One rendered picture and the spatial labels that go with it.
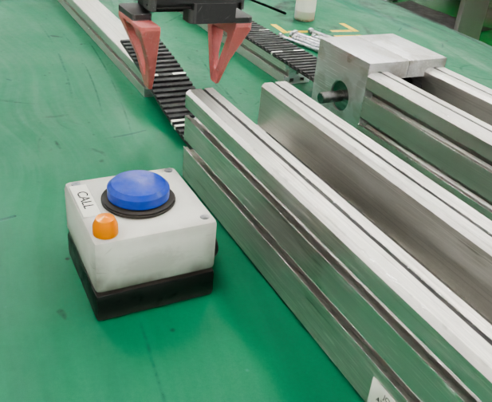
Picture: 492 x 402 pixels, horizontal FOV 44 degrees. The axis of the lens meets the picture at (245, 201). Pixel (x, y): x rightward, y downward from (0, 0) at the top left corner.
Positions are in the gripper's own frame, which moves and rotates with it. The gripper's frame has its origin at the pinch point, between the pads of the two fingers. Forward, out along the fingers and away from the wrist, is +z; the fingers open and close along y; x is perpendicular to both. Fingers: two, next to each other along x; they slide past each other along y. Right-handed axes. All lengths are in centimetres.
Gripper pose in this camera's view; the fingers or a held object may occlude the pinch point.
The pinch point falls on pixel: (183, 76)
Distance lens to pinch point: 66.9
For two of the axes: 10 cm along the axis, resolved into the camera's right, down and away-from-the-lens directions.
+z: -1.0, 8.6, 5.0
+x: -4.8, -4.8, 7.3
